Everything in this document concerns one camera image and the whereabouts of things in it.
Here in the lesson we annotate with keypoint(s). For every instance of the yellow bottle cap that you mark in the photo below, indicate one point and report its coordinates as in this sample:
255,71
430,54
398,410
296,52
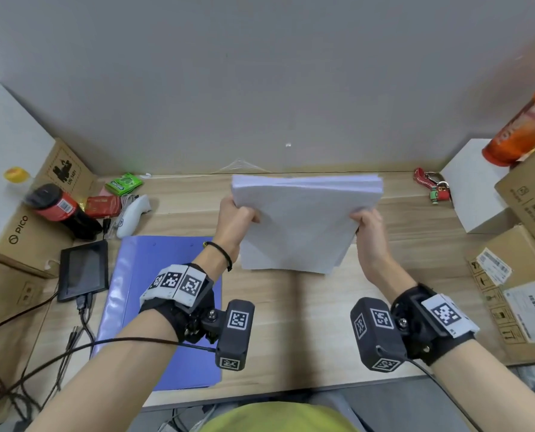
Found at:
15,175

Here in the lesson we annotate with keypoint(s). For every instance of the orange drink bottle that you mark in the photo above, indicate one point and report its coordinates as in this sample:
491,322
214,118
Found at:
524,125

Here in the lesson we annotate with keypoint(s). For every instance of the clear tape piece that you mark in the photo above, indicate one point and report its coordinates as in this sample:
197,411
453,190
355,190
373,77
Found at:
245,165

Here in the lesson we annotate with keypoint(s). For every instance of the plain brown cardboard box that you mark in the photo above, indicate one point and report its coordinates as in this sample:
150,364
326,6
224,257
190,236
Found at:
2,301

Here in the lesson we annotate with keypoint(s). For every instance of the large cardboard box with window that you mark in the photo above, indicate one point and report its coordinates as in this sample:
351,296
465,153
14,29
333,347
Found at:
533,197

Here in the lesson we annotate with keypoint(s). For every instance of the red snack packet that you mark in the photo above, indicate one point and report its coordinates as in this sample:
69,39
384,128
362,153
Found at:
102,206

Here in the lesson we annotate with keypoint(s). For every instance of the small white box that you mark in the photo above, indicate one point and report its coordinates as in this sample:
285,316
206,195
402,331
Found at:
474,188

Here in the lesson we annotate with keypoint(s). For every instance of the red can with black lid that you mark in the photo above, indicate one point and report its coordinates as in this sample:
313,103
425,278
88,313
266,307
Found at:
58,206

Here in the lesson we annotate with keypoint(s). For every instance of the small black tablet screen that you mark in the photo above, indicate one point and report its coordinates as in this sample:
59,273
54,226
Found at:
83,270

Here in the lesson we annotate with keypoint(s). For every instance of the person's right forearm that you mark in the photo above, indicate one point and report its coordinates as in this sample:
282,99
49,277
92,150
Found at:
488,391

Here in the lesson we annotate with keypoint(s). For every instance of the flat cardboard box with labels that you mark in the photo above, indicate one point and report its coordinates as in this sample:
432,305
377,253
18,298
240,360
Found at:
524,251

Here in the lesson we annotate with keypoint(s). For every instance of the gold foil wrapper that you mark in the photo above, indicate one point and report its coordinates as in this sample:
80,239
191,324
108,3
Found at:
82,204

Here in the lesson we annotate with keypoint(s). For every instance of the person's left hand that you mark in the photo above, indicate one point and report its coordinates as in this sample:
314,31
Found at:
231,229

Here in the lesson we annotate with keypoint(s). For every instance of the brown box with white top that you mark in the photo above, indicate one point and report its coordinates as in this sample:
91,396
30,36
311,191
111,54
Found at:
6,143

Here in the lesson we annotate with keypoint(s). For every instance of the blue plastic folder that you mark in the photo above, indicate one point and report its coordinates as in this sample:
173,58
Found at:
159,265

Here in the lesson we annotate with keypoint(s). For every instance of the white handheld controller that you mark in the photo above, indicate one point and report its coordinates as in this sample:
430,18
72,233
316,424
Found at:
132,215

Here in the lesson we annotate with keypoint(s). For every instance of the person's left forearm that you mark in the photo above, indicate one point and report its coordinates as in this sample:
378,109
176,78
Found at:
105,382

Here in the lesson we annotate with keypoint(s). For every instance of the person's right hand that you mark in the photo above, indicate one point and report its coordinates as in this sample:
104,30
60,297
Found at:
375,251

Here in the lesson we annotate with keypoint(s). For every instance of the green gum packet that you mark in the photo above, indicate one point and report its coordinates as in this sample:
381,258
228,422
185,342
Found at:
123,183

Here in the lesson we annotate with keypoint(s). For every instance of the person's yellow shirt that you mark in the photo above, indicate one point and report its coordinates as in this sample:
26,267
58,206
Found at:
276,420

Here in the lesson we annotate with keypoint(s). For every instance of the black wrist camera with markers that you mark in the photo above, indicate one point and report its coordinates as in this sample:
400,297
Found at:
236,332
375,337

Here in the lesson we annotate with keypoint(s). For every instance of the tidy white paper stack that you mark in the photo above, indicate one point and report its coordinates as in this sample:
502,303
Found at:
303,220

